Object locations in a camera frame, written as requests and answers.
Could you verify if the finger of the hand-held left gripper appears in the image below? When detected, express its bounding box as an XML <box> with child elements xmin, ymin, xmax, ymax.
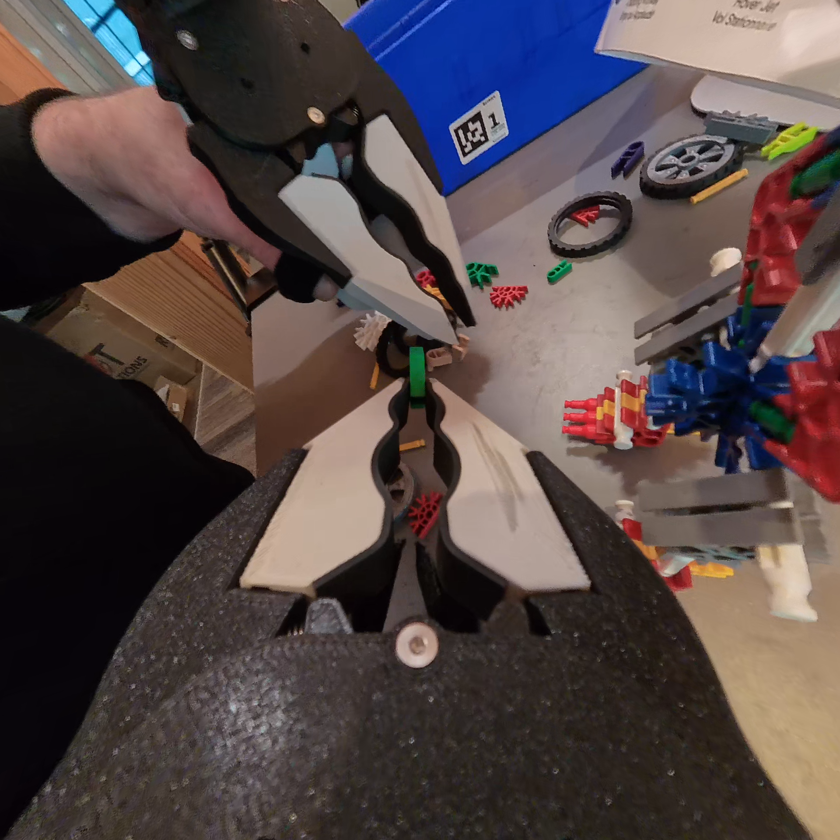
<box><xmin>279</xmin><ymin>174</ymin><xmax>460</xmax><ymax>345</ymax></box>
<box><xmin>357</xmin><ymin>115</ymin><xmax>476</xmax><ymax>329</ymax></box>

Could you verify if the grey wheel with black tyre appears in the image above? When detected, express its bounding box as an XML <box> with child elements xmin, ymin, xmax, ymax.
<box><xmin>638</xmin><ymin>134</ymin><xmax>746</xmax><ymax>201</ymax></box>

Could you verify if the white snowflake connector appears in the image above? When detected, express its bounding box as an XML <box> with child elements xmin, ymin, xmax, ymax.
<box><xmin>353</xmin><ymin>311</ymin><xmax>392</xmax><ymax>352</ymax></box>

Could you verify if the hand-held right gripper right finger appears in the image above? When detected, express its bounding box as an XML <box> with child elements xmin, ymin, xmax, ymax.
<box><xmin>420</xmin><ymin>381</ymin><xmax>592</xmax><ymax>634</ymax></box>

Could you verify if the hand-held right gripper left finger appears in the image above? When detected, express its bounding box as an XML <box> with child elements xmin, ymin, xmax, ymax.
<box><xmin>240</xmin><ymin>379</ymin><xmax>411</xmax><ymax>634</ymax></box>

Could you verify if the black rubber tyre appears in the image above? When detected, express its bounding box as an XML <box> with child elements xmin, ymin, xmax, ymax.
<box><xmin>375</xmin><ymin>322</ymin><xmax>427</xmax><ymax>380</ymax></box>
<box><xmin>546</xmin><ymin>192</ymin><xmax>634</xmax><ymax>259</ymax></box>

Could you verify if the grey pulley wheel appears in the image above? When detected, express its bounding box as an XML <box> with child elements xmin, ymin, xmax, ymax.
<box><xmin>384</xmin><ymin>462</ymin><xmax>421</xmax><ymax>521</ymax></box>

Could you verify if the grey connector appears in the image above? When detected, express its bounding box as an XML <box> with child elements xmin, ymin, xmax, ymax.
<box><xmin>705</xmin><ymin>112</ymin><xmax>778</xmax><ymax>142</ymax></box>

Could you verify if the person's left hand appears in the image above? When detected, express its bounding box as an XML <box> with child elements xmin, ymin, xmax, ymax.
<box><xmin>33</xmin><ymin>85</ymin><xmax>341</xmax><ymax>303</ymax></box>

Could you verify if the blue plastic bin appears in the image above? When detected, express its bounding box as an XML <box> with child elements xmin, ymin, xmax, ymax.
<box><xmin>344</xmin><ymin>0</ymin><xmax>647</xmax><ymax>196</ymax></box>

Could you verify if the colourful construction toy model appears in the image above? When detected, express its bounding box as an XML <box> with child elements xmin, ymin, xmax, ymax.
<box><xmin>561</xmin><ymin>125</ymin><xmax>840</xmax><ymax>624</ymax></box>

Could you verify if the lime green piece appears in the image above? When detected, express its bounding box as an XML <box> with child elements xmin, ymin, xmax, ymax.
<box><xmin>761</xmin><ymin>123</ymin><xmax>820</xmax><ymax>160</ymax></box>

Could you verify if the person's left forearm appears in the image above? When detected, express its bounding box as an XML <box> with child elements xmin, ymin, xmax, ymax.
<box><xmin>0</xmin><ymin>88</ymin><xmax>186</xmax><ymax>309</ymax></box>

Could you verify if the wooden cabinet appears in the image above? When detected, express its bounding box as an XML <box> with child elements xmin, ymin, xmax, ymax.
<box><xmin>0</xmin><ymin>23</ymin><xmax>257</xmax><ymax>395</ymax></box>

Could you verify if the printed instruction sheet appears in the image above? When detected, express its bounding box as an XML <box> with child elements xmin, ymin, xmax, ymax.
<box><xmin>594</xmin><ymin>0</ymin><xmax>840</xmax><ymax>93</ymax></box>

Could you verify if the cardboard box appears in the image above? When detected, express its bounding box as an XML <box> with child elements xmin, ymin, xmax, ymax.
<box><xmin>154</xmin><ymin>378</ymin><xmax>193</xmax><ymax>421</ymax></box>
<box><xmin>46</xmin><ymin>292</ymin><xmax>201</xmax><ymax>395</ymax></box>

